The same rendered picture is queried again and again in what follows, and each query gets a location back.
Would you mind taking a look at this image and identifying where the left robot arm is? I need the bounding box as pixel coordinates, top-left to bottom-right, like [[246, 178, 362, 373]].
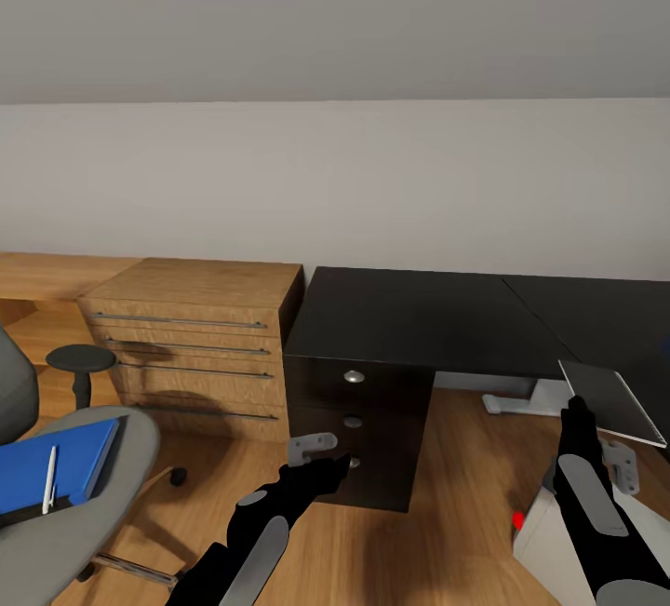
[[164, 432, 351, 606]]

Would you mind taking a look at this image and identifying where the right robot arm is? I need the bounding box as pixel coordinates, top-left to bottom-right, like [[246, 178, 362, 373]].
[[553, 396, 670, 606]]

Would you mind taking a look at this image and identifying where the swivel chair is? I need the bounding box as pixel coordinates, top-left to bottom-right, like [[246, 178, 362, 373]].
[[0, 325, 187, 606]]

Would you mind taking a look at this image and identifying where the pen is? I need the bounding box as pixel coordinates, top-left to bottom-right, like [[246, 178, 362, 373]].
[[39, 446, 56, 517]]

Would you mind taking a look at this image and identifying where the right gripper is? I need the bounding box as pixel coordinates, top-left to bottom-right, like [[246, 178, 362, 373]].
[[557, 396, 604, 465]]

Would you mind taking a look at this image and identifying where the desktop computer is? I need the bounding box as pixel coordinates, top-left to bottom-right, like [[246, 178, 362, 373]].
[[512, 458, 670, 606]]

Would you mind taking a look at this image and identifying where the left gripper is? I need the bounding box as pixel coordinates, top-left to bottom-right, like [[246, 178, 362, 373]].
[[279, 453, 351, 512]]

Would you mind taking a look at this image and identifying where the folder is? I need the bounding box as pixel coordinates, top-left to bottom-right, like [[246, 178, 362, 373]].
[[0, 418, 120, 529]]

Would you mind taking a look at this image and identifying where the notebook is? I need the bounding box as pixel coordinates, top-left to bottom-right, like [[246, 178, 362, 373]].
[[558, 359, 667, 448]]

